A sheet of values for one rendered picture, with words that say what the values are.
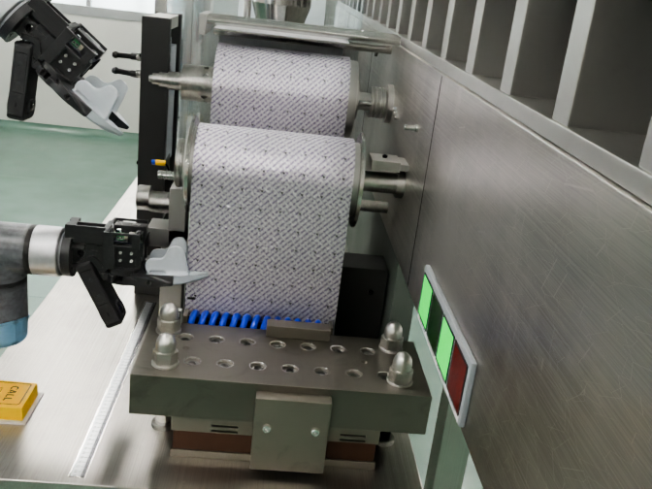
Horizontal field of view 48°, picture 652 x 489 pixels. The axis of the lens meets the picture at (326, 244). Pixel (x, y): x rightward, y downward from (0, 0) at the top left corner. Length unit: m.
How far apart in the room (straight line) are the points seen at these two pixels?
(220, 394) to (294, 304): 0.22
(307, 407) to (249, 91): 0.58
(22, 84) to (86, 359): 0.46
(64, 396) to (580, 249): 0.88
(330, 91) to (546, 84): 0.64
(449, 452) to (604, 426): 1.03
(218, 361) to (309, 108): 0.49
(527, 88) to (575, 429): 0.34
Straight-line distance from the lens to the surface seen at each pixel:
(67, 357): 1.32
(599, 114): 0.58
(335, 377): 1.03
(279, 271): 1.13
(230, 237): 1.12
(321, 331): 1.11
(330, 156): 1.10
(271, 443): 1.02
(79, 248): 1.15
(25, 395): 1.18
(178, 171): 1.12
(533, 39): 0.72
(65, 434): 1.13
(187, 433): 1.06
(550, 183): 0.57
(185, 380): 1.00
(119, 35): 6.79
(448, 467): 1.51
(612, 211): 0.48
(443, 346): 0.81
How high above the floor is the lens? 1.54
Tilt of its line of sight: 20 degrees down
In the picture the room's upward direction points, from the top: 7 degrees clockwise
